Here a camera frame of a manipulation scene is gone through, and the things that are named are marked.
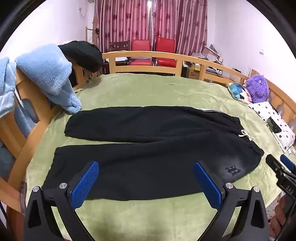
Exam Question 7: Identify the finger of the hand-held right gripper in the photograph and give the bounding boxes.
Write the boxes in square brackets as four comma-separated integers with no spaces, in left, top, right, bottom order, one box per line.
[265,154,285,178]
[280,154,296,173]

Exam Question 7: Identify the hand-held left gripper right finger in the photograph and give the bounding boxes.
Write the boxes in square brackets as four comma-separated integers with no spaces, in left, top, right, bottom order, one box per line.
[194,161,270,241]

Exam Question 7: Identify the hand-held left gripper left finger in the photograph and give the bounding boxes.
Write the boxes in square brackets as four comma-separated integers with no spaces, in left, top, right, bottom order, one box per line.
[25,160,100,241]

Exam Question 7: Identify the black pants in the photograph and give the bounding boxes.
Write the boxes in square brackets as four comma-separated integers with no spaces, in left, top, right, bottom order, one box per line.
[43,106,265,202]

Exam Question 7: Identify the person's right hand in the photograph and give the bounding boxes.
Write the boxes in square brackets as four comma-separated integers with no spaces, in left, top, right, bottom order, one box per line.
[269,197,289,240]

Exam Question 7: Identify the white floral pillow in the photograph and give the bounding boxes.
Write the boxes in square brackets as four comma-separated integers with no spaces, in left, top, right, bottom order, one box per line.
[247,101,296,153]

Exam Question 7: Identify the purple plush toy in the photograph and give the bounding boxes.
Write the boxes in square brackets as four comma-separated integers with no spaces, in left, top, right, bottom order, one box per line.
[245,74,270,104]

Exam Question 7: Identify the geometric patterned cushion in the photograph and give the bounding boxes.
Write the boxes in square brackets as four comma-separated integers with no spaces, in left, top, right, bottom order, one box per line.
[228,82,251,102]

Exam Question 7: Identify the green bed blanket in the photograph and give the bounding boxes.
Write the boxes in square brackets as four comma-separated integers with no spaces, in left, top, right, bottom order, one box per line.
[24,73,296,241]

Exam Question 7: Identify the cardboard box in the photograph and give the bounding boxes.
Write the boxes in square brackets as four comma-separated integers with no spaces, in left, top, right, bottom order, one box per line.
[186,66,201,80]

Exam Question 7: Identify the light blue fleece garment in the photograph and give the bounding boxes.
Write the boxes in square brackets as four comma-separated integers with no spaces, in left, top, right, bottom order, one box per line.
[0,43,82,130]

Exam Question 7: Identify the pile of flattened cardboard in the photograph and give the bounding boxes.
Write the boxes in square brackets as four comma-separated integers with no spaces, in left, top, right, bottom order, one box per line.
[190,44,225,68]

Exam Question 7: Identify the black garment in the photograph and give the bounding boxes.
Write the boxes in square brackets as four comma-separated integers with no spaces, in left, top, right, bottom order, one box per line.
[58,40,103,73]

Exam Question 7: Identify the red chair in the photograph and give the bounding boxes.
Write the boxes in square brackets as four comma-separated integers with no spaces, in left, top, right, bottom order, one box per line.
[129,39,154,67]
[154,37,177,68]

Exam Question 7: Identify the dark wooden chair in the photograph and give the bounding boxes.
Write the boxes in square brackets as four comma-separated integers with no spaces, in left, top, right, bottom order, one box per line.
[110,40,130,53]

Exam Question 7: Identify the wooden rack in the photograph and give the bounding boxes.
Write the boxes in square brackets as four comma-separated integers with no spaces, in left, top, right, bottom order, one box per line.
[85,26,100,46]

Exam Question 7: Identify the maroon striped curtain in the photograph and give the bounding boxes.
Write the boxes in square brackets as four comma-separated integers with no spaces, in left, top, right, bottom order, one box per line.
[94,0,153,55]
[149,0,208,56]

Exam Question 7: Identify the wooden bed frame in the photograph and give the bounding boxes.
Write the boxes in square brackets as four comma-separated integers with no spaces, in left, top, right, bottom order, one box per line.
[0,50,296,241]

